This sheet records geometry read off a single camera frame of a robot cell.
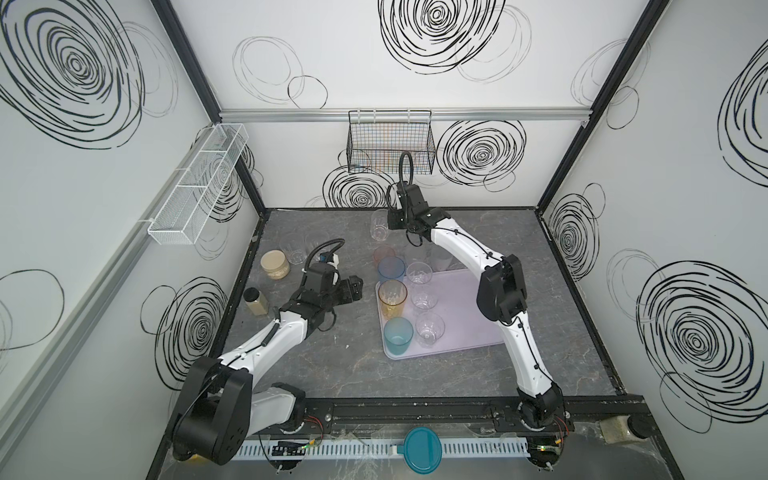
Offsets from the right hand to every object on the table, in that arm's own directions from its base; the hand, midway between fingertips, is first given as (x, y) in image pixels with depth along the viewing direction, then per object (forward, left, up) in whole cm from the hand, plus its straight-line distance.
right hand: (390, 213), depth 97 cm
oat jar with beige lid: (-15, +37, -9) cm, 41 cm away
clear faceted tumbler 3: (-33, -12, -16) cm, 38 cm away
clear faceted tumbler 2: (-25, -10, -14) cm, 31 cm away
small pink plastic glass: (-8, +2, -11) cm, 14 cm away
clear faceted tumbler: (-15, -10, -12) cm, 22 cm away
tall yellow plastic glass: (-25, -1, -10) cm, 27 cm away
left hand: (-23, +10, -6) cm, 26 cm away
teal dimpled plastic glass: (-36, -3, -13) cm, 38 cm away
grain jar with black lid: (-58, -53, -8) cm, 79 cm away
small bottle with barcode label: (-28, +39, -9) cm, 49 cm away
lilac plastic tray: (-30, -23, -18) cm, 43 cm away
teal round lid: (-63, -8, -9) cm, 64 cm away
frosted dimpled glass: (-9, -9, -10) cm, 16 cm away
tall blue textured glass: (-14, 0, -12) cm, 18 cm away
